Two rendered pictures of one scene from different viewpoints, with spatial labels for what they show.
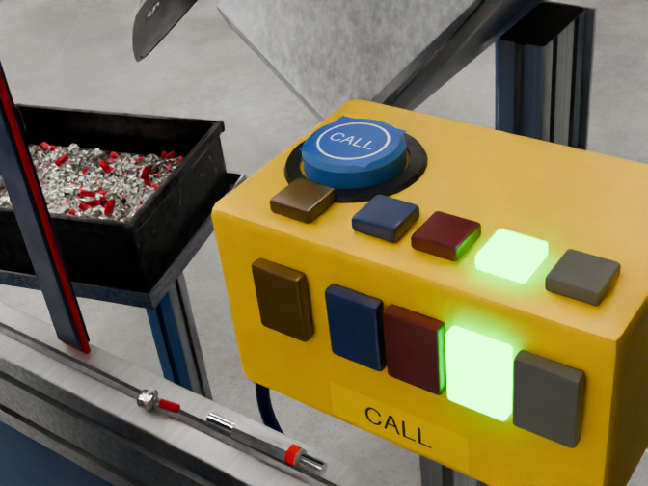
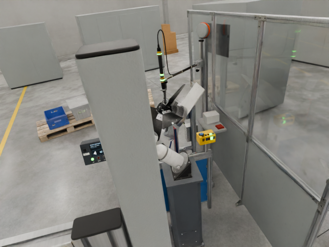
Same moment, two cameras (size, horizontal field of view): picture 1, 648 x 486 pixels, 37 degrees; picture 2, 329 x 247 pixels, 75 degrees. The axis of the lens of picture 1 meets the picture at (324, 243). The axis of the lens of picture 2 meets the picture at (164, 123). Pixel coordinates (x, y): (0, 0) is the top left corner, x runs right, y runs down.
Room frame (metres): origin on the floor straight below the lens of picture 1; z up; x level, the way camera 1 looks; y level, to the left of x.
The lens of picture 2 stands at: (-0.56, 1.49, 2.23)
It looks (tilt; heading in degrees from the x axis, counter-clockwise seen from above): 30 degrees down; 311
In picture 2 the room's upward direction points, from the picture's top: 7 degrees counter-clockwise
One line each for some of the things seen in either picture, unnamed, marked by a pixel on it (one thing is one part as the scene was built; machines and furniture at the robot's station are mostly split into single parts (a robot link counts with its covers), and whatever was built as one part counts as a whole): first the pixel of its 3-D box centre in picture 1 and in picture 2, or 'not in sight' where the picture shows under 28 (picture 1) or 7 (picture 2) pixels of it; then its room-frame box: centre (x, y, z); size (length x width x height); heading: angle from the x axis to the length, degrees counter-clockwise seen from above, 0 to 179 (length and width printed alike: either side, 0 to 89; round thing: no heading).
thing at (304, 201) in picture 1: (303, 200); not in sight; (0.29, 0.01, 1.08); 0.02 x 0.02 x 0.01; 51
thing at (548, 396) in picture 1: (547, 399); not in sight; (0.21, -0.06, 1.04); 0.02 x 0.01 x 0.03; 51
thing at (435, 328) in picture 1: (415, 349); not in sight; (0.24, -0.03, 1.04); 0.02 x 0.01 x 0.03; 51
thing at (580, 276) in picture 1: (582, 276); not in sight; (0.23, -0.08, 1.08); 0.02 x 0.02 x 0.01; 51
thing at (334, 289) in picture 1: (357, 327); not in sight; (0.26, -0.01, 1.04); 0.02 x 0.01 x 0.03; 51
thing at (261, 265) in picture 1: (283, 300); not in sight; (0.28, 0.02, 1.04); 0.02 x 0.01 x 0.03; 51
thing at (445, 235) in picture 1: (445, 235); not in sight; (0.26, -0.04, 1.08); 0.02 x 0.02 x 0.01; 51
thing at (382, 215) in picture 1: (385, 217); not in sight; (0.28, -0.02, 1.08); 0.02 x 0.02 x 0.01; 51
